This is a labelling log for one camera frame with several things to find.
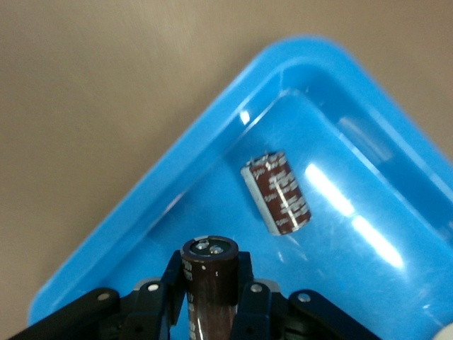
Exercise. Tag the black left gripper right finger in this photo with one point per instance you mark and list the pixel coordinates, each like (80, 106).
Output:
(262, 315)

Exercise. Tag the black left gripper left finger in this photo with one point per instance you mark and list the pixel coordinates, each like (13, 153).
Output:
(148, 311)

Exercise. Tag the brown cylindrical capacitor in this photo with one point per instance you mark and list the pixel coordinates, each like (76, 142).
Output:
(212, 283)

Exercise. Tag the small black terminal block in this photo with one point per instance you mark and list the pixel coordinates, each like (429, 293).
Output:
(283, 195)

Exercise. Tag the blue plastic tray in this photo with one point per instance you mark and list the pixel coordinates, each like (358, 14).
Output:
(354, 265)

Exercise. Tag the brown table mat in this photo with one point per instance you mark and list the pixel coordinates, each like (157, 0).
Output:
(70, 106)

